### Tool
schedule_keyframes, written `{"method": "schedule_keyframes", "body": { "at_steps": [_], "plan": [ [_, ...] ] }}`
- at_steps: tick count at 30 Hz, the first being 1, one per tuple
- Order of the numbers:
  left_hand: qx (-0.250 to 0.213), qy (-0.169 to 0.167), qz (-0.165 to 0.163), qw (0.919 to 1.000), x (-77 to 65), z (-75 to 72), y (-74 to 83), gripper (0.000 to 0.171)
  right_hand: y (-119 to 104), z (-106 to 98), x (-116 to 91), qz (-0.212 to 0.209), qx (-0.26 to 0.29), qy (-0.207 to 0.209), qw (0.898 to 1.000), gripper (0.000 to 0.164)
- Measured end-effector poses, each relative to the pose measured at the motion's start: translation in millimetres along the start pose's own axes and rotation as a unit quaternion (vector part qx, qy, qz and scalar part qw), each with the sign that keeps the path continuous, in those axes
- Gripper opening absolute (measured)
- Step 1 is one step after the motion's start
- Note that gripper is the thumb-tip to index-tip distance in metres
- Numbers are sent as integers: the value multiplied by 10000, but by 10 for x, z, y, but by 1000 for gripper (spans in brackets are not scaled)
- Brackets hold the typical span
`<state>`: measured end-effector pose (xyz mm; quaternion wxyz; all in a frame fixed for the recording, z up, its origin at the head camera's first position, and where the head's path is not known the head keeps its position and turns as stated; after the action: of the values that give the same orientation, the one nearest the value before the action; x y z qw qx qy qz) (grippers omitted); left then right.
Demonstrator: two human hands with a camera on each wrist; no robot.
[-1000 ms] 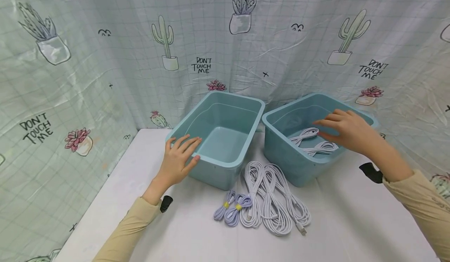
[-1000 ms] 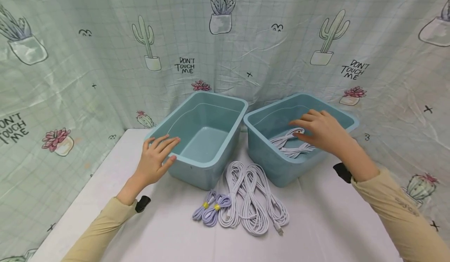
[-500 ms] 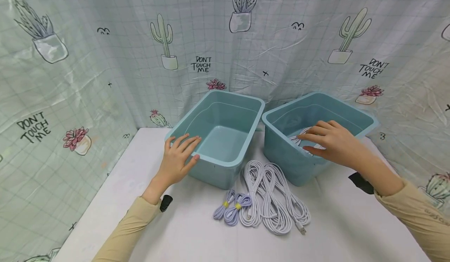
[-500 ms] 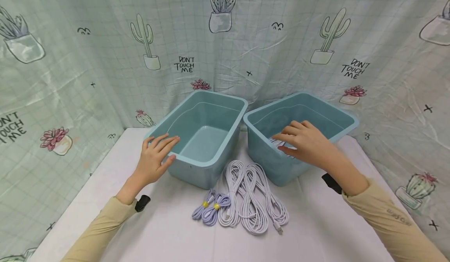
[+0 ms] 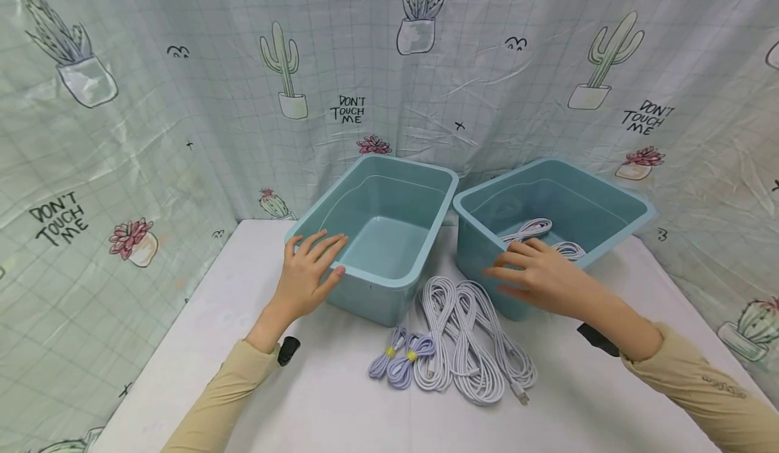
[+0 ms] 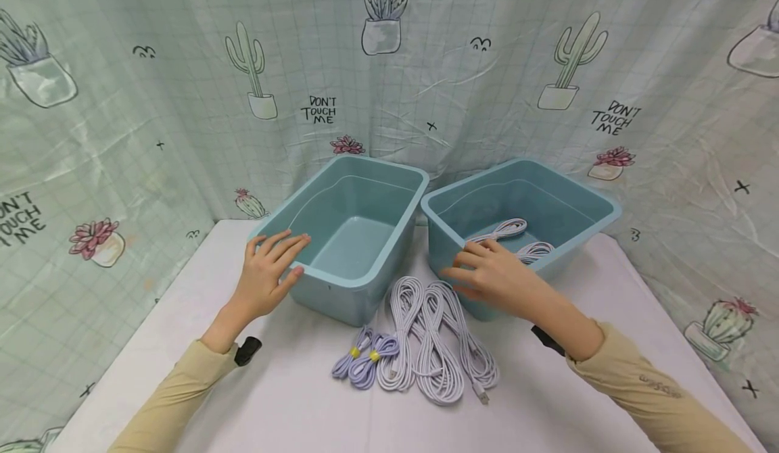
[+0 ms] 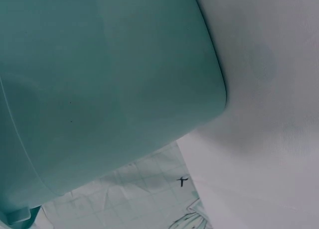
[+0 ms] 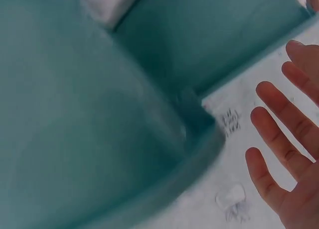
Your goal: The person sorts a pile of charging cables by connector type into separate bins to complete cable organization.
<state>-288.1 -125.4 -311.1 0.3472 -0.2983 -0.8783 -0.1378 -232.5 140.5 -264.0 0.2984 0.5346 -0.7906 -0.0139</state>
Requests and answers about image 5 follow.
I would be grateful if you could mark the person's left ring finger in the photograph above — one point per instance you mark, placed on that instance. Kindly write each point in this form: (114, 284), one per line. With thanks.
(294, 247)

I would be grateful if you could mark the person's right index finger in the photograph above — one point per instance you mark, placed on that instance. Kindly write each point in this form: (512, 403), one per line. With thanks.
(506, 272)

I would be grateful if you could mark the person's left index finger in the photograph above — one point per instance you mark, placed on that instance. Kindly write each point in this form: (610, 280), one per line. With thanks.
(330, 249)

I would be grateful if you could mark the person's left thumb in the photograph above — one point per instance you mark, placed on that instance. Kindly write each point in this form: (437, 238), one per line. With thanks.
(333, 280)

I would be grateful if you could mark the person's left middle finger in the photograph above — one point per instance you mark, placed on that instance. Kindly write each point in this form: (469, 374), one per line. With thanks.
(315, 241)

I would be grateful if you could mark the black wrist band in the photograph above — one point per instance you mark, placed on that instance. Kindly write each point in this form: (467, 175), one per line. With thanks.
(288, 350)
(599, 340)

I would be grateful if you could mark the person's left forearm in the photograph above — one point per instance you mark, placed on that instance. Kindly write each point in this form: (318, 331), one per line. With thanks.
(225, 392)

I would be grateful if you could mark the person's right forearm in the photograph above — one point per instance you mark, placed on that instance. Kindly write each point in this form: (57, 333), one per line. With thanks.
(700, 385)

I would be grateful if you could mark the person's right middle finger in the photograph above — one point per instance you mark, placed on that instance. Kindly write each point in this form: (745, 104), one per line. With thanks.
(516, 258)

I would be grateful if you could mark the person's right thumb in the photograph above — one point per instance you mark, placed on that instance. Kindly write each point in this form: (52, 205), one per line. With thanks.
(512, 292)

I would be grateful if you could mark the person's right ring finger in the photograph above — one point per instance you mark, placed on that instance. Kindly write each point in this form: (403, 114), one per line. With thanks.
(537, 244)

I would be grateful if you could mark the person's right hand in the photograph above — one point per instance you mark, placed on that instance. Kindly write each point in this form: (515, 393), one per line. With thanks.
(548, 280)

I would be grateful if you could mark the teal plastic bin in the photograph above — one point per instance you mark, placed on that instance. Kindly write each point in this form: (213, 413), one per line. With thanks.
(584, 203)
(389, 236)

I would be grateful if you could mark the person's left hand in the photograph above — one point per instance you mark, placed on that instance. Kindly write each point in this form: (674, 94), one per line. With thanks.
(301, 284)

